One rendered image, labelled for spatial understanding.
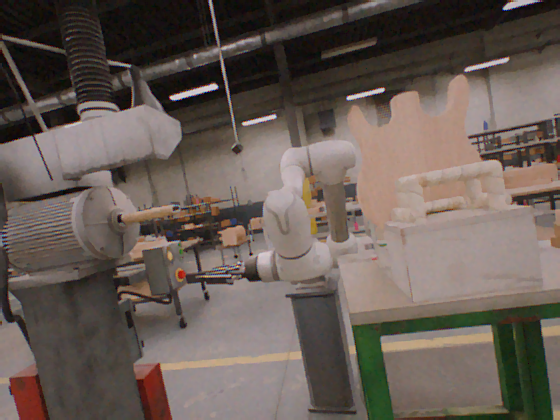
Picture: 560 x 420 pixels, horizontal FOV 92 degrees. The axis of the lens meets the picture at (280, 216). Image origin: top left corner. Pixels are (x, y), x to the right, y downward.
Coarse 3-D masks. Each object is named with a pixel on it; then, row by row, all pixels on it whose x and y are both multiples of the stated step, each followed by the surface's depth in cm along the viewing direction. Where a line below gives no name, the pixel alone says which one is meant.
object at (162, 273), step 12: (144, 252) 113; (156, 252) 113; (168, 252) 115; (156, 264) 113; (168, 264) 114; (180, 264) 123; (156, 276) 114; (168, 276) 113; (156, 288) 114; (168, 288) 113; (120, 300) 113; (156, 300) 116; (168, 300) 118
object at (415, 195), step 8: (408, 184) 61; (416, 184) 60; (408, 192) 61; (416, 192) 60; (408, 200) 62; (416, 200) 60; (424, 200) 61; (416, 208) 60; (424, 208) 60; (424, 216) 60; (416, 224) 61
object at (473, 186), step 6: (468, 180) 67; (474, 180) 66; (480, 180) 66; (468, 186) 67; (474, 186) 66; (480, 186) 66; (468, 192) 67; (474, 192) 66; (480, 192) 66; (468, 198) 68; (474, 198) 66; (468, 204) 68; (474, 204) 67
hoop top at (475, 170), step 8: (456, 168) 59; (464, 168) 59; (472, 168) 58; (480, 168) 58; (488, 168) 58; (416, 176) 60; (424, 176) 60; (432, 176) 59; (440, 176) 59; (448, 176) 59; (456, 176) 59; (464, 176) 59; (472, 176) 59; (480, 176) 59; (424, 184) 60; (432, 184) 60; (440, 184) 60
